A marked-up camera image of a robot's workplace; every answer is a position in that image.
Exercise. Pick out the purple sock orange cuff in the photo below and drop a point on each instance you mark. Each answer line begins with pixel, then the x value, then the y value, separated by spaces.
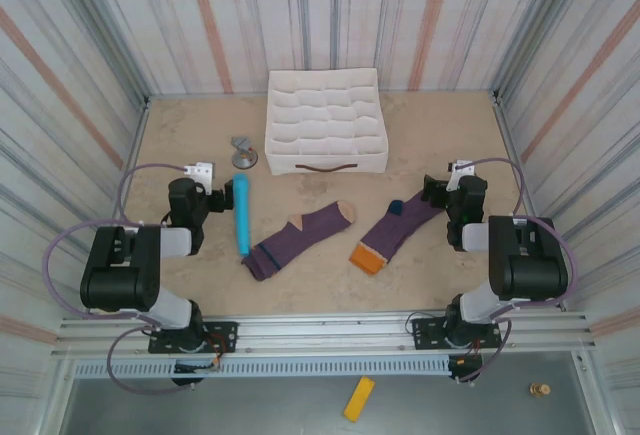
pixel 395 230

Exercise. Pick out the purple sock peach toe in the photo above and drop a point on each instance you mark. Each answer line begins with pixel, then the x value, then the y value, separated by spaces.
pixel 300 240

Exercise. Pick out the white fabric divider box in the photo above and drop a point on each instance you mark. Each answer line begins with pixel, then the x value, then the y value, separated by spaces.
pixel 325 110

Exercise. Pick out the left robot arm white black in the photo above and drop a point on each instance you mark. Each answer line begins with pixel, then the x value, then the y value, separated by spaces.
pixel 120 270

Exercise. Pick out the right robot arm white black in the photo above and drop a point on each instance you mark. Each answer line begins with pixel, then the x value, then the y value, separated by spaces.
pixel 530 265

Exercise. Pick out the blue cylinder tube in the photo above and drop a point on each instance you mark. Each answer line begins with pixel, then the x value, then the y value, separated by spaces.
pixel 241 210

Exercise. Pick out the small brass fitting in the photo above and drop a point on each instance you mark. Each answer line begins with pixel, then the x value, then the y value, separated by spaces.
pixel 538 390

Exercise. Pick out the yellow plastic strip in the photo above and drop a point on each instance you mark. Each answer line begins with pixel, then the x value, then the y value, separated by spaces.
pixel 359 399

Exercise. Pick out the grey metal suction mount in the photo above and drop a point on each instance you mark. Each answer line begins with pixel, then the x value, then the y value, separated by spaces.
pixel 244 157

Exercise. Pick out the aluminium table edge rail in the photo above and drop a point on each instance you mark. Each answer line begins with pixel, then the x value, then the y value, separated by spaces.
pixel 133 155
pixel 507 130

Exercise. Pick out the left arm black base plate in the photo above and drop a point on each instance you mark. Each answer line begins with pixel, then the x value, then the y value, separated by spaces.
pixel 225 335

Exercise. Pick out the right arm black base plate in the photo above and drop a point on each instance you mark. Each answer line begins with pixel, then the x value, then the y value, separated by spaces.
pixel 425 332

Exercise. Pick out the aluminium mounting rail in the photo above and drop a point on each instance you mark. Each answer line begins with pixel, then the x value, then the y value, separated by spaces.
pixel 325 335

